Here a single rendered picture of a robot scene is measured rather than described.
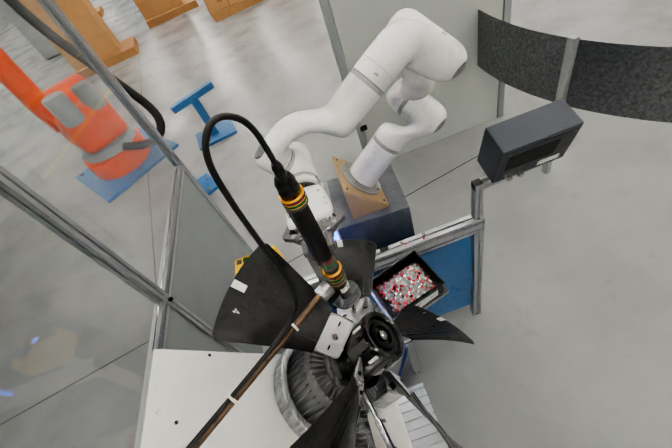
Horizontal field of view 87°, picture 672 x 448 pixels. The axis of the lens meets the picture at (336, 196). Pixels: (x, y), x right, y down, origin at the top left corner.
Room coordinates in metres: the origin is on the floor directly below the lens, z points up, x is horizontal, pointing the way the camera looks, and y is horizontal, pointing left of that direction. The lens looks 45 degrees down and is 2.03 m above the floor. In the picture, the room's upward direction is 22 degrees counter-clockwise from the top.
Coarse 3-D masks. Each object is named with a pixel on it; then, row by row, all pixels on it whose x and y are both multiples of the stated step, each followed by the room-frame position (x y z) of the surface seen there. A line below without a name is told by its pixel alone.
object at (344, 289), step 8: (272, 168) 0.43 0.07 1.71; (280, 168) 0.43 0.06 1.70; (280, 176) 0.43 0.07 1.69; (288, 176) 0.43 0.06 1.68; (280, 184) 0.42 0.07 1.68; (288, 184) 0.42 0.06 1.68; (296, 184) 0.43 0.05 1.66; (280, 192) 0.42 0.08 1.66; (288, 192) 0.42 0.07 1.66; (296, 192) 0.42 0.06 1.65; (336, 288) 0.42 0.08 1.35; (344, 288) 0.42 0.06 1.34; (344, 296) 0.42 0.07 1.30
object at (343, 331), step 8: (328, 320) 0.39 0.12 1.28; (336, 320) 0.39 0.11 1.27; (344, 320) 0.39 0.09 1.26; (328, 328) 0.38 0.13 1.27; (336, 328) 0.38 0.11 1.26; (344, 328) 0.37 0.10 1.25; (320, 336) 0.37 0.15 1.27; (328, 336) 0.37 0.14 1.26; (344, 336) 0.36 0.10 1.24; (320, 344) 0.36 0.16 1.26; (328, 344) 0.36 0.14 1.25; (336, 344) 0.35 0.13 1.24; (344, 344) 0.35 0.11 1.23; (320, 352) 0.35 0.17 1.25; (328, 352) 0.34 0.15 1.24; (336, 352) 0.34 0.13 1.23
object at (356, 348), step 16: (368, 320) 0.37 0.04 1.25; (384, 320) 0.38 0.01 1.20; (352, 336) 0.35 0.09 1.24; (368, 336) 0.33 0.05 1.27; (400, 336) 0.34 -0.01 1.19; (352, 352) 0.33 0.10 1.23; (368, 352) 0.31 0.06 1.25; (384, 352) 0.30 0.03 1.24; (400, 352) 0.30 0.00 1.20; (336, 368) 0.32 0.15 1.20; (352, 368) 0.31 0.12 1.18; (368, 368) 0.29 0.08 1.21; (384, 368) 0.28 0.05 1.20; (368, 384) 0.28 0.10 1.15
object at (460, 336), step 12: (408, 312) 0.48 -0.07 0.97; (396, 324) 0.43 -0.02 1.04; (408, 324) 0.42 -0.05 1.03; (420, 324) 0.41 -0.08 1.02; (432, 324) 0.41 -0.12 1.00; (444, 324) 0.41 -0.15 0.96; (408, 336) 0.36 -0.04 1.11; (420, 336) 0.36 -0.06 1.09; (432, 336) 0.35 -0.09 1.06; (444, 336) 0.35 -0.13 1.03; (456, 336) 0.35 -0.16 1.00
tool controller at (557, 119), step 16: (528, 112) 0.80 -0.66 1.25; (544, 112) 0.78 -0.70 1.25; (560, 112) 0.76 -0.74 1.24; (496, 128) 0.79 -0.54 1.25; (512, 128) 0.77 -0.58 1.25; (528, 128) 0.75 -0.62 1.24; (544, 128) 0.73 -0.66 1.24; (560, 128) 0.71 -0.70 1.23; (576, 128) 0.70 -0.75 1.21; (496, 144) 0.74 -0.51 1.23; (512, 144) 0.72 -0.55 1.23; (528, 144) 0.70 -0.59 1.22; (544, 144) 0.71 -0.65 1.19; (560, 144) 0.71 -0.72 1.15; (480, 160) 0.83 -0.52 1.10; (496, 160) 0.74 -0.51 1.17; (512, 160) 0.72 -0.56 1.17; (528, 160) 0.72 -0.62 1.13; (544, 160) 0.73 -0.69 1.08; (496, 176) 0.74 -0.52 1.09
